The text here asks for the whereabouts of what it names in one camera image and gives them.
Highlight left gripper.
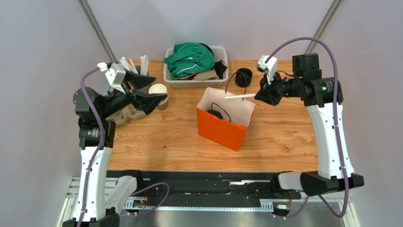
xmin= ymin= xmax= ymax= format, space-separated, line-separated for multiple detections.
xmin=99 ymin=67 xmax=166 ymax=119

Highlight single white straw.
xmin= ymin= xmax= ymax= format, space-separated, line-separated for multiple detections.
xmin=225 ymin=94 xmax=256 ymax=100

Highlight orange paper bag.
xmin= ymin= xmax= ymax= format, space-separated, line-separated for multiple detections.
xmin=196 ymin=87 xmax=255 ymax=151

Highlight black plastic cup lid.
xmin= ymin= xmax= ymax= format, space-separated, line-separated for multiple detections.
xmin=207 ymin=109 xmax=223 ymax=120

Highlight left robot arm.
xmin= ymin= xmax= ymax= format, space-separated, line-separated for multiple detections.
xmin=62 ymin=65 xmax=167 ymax=227

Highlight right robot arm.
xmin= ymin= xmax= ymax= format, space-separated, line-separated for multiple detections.
xmin=254 ymin=53 xmax=364 ymax=196

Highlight grey straw holder cup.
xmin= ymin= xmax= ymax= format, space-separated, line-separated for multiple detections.
xmin=135 ymin=65 xmax=153 ymax=94

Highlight stack of paper cups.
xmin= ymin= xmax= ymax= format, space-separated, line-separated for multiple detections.
xmin=149 ymin=84 xmax=169 ymax=111

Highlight grey pulp carrier stack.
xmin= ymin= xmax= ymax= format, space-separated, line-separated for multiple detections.
xmin=107 ymin=104 xmax=146 ymax=127

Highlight stack of black lids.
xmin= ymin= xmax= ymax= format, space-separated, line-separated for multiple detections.
xmin=235 ymin=68 xmax=253 ymax=87

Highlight white wrapped straws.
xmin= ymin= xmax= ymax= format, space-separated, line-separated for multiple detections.
xmin=119 ymin=54 xmax=149 ymax=75

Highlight black cloth in basket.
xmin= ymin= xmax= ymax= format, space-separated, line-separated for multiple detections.
xmin=199 ymin=43 xmax=228 ymax=79

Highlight green garment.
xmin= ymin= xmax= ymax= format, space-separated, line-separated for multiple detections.
xmin=164 ymin=42 xmax=215 ymax=79

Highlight beige cloth in basket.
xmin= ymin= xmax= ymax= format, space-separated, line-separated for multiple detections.
xmin=192 ymin=70 xmax=219 ymax=81

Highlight white plastic basket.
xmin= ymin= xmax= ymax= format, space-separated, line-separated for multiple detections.
xmin=163 ymin=46 xmax=229 ymax=88

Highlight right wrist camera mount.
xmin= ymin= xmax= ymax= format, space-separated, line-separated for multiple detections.
xmin=256 ymin=55 xmax=278 ymax=85

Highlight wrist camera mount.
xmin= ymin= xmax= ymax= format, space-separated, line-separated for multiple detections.
xmin=256 ymin=55 xmax=278 ymax=85
xmin=97 ymin=62 xmax=126 ymax=94

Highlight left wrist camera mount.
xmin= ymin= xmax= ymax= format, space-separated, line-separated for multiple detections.
xmin=97 ymin=62 xmax=126 ymax=94

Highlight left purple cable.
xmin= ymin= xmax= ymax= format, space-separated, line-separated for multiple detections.
xmin=75 ymin=66 xmax=171 ymax=227

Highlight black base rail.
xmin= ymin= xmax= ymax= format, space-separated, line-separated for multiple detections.
xmin=123 ymin=171 xmax=307 ymax=213

